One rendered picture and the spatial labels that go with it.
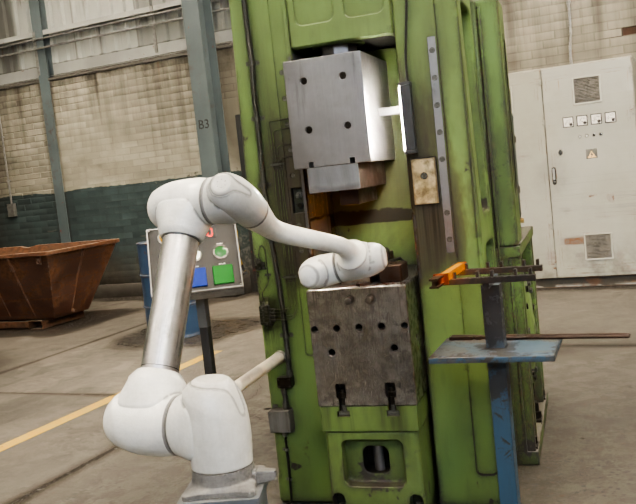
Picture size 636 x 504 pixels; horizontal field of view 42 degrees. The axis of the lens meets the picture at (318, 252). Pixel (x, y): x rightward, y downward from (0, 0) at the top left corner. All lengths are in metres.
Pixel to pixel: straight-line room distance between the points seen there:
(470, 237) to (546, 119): 5.16
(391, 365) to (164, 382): 1.16
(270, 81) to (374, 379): 1.22
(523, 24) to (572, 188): 1.84
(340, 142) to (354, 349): 0.76
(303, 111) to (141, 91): 7.85
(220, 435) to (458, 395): 1.44
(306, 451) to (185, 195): 1.53
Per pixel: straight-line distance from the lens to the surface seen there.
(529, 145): 8.29
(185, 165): 10.54
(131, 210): 11.06
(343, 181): 3.09
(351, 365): 3.13
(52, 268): 9.09
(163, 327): 2.22
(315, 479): 3.54
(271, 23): 3.37
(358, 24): 3.25
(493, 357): 2.72
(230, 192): 2.22
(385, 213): 3.56
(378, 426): 3.17
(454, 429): 3.33
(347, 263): 2.63
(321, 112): 3.12
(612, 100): 8.20
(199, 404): 2.04
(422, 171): 3.15
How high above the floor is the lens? 1.34
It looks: 5 degrees down
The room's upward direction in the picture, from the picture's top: 6 degrees counter-clockwise
